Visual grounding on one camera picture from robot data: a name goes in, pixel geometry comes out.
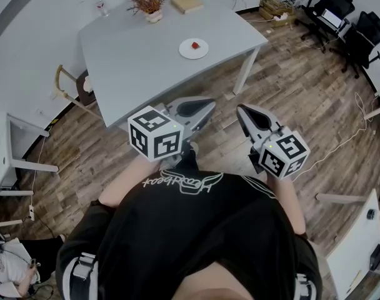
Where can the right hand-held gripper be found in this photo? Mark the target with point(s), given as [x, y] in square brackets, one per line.
[283, 155]

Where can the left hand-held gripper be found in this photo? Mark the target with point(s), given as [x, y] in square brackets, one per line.
[154, 136]

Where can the white round plate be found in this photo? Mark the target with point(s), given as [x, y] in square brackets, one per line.
[187, 52]

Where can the red strawberry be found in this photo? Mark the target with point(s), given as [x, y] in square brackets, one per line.
[195, 45]

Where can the person's right forearm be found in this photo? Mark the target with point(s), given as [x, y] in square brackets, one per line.
[290, 205]

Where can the person's left forearm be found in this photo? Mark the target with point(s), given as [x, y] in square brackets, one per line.
[127, 183]

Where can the white table leg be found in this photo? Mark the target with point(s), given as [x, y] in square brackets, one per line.
[246, 70]

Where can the person's black trouser leg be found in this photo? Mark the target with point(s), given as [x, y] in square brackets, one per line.
[190, 158]

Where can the flat wooden box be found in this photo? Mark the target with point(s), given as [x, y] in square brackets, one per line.
[187, 2]

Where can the stack of cardboard boxes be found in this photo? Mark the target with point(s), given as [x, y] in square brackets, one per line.
[276, 9]

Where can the wooden chair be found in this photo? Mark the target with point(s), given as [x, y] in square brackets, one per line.
[83, 95]

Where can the person's black printed shirt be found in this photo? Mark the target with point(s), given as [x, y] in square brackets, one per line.
[190, 230]

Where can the white laptop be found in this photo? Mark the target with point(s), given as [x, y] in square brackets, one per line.
[332, 17]

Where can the clear bottle with red label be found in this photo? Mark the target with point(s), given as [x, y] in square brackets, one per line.
[103, 8]

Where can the black round device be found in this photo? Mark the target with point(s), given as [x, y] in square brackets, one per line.
[371, 214]

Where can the white desk with devices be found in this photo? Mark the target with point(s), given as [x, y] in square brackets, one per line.
[358, 248]

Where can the black box device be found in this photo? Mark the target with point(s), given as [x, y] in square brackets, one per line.
[377, 256]

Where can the white power strip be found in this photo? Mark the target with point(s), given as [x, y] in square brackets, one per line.
[32, 212]

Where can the white side desk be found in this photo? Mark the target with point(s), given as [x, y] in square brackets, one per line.
[2, 155]

